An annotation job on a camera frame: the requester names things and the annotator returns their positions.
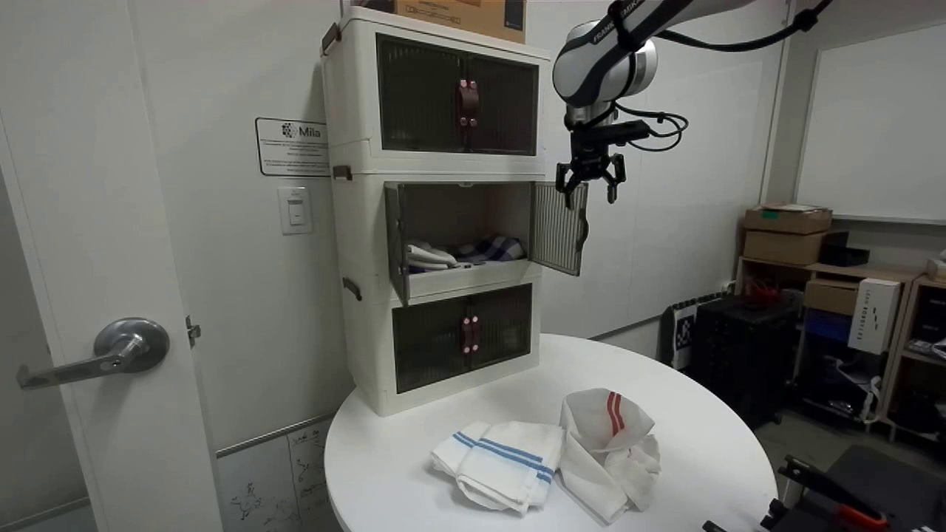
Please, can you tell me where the black framed picture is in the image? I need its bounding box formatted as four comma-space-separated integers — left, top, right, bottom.
658, 295, 711, 372

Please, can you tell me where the red handled black tool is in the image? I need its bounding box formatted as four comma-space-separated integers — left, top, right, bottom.
760, 456, 897, 532

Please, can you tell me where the white light switch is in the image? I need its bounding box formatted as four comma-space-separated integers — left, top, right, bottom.
278, 183, 318, 239

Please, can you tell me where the white cabinet unit, cardboard-topped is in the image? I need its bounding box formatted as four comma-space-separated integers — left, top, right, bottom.
319, 7, 551, 183

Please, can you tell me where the white folded cloth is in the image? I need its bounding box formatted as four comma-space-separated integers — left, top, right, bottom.
405, 239, 474, 276

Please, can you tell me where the dark cabinet door, black handle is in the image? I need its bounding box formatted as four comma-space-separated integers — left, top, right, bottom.
383, 180, 414, 308

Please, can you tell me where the blue folded cloth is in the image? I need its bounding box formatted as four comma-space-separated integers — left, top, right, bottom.
470, 233, 526, 266

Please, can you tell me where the white room door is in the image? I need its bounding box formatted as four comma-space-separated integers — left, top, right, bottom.
0, 0, 225, 532

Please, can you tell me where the red striped white towel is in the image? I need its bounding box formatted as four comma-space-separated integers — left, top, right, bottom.
557, 385, 664, 526

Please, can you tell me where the white whiteboard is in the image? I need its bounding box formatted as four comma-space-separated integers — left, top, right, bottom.
797, 20, 946, 227

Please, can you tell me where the brown cardboard box on cabinet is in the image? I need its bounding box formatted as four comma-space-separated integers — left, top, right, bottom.
343, 0, 529, 48

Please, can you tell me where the silver door lever handle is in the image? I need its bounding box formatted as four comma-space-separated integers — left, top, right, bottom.
16, 313, 173, 390

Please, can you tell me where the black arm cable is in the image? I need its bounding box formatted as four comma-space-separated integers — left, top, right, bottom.
655, 0, 838, 56

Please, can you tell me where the black device on shelf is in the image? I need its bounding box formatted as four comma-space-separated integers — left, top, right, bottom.
817, 232, 874, 270

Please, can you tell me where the black floor cabinet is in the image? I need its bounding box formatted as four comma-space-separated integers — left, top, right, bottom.
689, 294, 804, 431

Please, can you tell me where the small cardboard box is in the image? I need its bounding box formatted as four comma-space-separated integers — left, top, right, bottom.
801, 279, 860, 320

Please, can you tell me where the white wall sign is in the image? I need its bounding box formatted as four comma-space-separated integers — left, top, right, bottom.
253, 115, 336, 180

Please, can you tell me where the flat cardboard box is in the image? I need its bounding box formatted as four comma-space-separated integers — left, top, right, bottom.
743, 205, 838, 236

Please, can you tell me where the white cabinet unit holding cloths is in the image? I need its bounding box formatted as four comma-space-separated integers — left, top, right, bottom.
333, 161, 547, 308

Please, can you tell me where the white product box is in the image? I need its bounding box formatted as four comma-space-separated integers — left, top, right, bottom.
845, 276, 905, 359

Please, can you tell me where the dark translucent cabinet door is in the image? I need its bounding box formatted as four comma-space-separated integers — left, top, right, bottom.
529, 178, 593, 280

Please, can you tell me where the dark grey object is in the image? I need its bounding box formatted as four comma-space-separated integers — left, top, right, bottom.
817, 441, 946, 532

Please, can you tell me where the light wooden shelf unit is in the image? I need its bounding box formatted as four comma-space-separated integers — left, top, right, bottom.
874, 276, 946, 444

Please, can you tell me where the blue striped white towel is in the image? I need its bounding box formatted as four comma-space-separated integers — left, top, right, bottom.
426, 419, 565, 518

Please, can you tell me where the white cabinet unit on table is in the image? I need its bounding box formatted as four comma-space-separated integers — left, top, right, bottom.
341, 279, 545, 416

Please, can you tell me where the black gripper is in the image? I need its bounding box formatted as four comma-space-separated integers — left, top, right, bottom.
554, 137, 630, 209

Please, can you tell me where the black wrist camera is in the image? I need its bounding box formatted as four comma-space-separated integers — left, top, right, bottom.
590, 115, 658, 149

